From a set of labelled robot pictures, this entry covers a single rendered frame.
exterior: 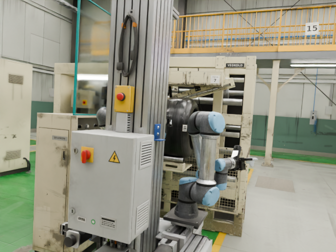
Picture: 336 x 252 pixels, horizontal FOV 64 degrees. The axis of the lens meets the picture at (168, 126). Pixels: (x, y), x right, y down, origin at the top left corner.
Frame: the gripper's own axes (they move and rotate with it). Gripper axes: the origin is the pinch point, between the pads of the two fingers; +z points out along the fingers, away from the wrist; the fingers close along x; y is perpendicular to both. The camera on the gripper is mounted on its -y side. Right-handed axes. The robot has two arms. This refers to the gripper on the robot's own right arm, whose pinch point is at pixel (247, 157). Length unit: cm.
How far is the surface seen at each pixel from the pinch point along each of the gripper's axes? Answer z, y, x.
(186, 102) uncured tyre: 14, -48, -70
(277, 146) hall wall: 880, 30, -398
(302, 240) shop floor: 149, 104, -26
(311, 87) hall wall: 930, -191, -279
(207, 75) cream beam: 49, -78, -72
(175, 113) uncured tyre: 2, -37, -72
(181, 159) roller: 13, 6, -78
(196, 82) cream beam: 44, -72, -82
